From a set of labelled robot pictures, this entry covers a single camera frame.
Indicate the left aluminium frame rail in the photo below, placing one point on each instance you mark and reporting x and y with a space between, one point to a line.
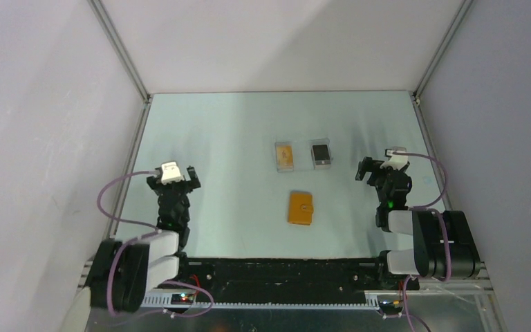
129 67

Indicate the orange leather card holder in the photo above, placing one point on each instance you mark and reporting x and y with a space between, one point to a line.
300 208

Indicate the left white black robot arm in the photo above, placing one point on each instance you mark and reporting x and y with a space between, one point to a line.
123 272

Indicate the aluminium frame rail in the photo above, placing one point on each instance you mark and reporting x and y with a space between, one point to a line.
435 60
129 67

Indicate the left controller circuit board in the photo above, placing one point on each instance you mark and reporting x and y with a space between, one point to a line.
182 299

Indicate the black credit card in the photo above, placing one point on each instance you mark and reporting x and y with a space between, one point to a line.
321 156

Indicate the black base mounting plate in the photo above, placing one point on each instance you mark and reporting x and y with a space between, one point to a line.
289 281

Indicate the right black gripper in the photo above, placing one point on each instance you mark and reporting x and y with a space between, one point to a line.
367 164

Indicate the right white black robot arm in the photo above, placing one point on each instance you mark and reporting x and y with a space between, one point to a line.
443 246

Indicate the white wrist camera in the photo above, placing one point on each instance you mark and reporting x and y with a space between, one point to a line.
168 173
396 158

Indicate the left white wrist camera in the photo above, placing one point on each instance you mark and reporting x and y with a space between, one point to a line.
168 173

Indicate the grey slotted cable duct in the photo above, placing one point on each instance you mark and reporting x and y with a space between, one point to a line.
168 300

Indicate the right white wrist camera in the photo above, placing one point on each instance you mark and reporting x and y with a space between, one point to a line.
396 158

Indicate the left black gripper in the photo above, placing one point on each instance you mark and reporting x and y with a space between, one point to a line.
160 186

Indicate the clear plastic card tray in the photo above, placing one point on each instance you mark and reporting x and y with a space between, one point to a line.
303 160

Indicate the right aluminium frame rail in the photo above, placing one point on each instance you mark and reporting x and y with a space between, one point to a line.
435 60

